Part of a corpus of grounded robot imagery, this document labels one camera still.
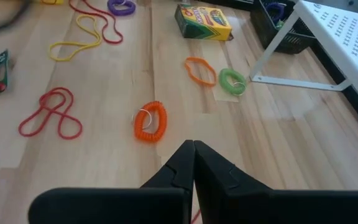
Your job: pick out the blue coil wristband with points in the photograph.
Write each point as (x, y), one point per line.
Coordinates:
(267, 9)

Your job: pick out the green coil wristband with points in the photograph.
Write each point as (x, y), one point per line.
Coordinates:
(224, 81)
(280, 25)

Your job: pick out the orange rubber band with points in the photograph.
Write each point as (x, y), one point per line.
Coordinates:
(187, 70)

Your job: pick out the black mesh basket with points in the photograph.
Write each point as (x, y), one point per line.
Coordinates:
(291, 43)

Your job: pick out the white perforated shelf riser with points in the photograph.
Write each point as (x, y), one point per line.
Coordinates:
(346, 37)

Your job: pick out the orange coil wristband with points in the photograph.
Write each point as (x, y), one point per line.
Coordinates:
(162, 121)

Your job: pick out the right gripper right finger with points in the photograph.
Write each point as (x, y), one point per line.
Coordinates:
(275, 208)

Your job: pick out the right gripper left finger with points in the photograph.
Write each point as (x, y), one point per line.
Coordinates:
(120, 205)

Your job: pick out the yellow rubber band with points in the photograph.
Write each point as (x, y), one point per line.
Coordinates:
(99, 39)

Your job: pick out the purple coil wristband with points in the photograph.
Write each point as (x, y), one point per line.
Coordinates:
(113, 9)

